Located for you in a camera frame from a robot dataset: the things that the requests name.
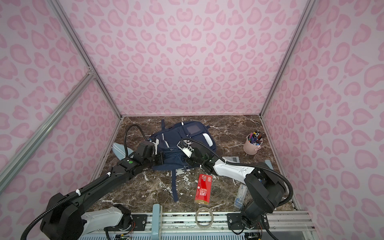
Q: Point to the light blue calculator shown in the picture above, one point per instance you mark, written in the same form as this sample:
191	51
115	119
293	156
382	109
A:
232	159

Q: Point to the teal ruler stand post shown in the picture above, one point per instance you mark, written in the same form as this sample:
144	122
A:
157	214

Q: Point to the navy blue student backpack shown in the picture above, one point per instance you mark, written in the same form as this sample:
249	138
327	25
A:
170	142

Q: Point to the clear tape roll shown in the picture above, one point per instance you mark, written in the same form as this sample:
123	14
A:
204	218

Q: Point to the red rectangular box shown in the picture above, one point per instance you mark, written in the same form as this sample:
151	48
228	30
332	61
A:
204	187

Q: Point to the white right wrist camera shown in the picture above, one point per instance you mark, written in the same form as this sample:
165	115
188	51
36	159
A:
185	147

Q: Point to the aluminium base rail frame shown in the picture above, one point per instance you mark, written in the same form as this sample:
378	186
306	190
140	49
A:
284	225

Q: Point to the clear plastic pen case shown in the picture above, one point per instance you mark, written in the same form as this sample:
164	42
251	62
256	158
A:
241	195

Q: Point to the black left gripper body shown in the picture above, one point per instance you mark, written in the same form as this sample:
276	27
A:
155	160

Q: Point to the light blue pencil pouch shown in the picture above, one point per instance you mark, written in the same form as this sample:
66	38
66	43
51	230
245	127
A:
120	151

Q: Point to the pink pen holder cup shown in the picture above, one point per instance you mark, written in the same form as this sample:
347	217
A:
253	143

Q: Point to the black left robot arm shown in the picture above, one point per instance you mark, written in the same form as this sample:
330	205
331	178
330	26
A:
62	219

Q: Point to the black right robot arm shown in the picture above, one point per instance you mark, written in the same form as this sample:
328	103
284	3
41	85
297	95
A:
269	189

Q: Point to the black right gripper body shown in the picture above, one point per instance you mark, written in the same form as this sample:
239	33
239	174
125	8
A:
194	158

